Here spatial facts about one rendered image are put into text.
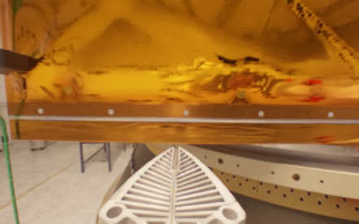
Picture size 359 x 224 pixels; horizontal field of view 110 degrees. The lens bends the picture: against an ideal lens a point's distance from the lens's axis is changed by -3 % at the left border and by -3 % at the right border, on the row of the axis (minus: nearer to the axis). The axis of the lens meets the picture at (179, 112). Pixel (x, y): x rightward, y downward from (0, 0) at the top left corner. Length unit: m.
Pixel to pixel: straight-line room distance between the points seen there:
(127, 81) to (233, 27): 0.20
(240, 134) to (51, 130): 0.41
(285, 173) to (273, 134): 0.08
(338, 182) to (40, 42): 0.61
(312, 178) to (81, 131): 0.48
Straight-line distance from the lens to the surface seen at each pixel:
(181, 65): 0.24
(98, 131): 0.33
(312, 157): 0.44
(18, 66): 0.36
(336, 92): 0.41
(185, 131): 0.28
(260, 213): 0.44
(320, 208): 0.46
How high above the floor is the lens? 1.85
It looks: 5 degrees down
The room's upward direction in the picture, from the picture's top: 1 degrees clockwise
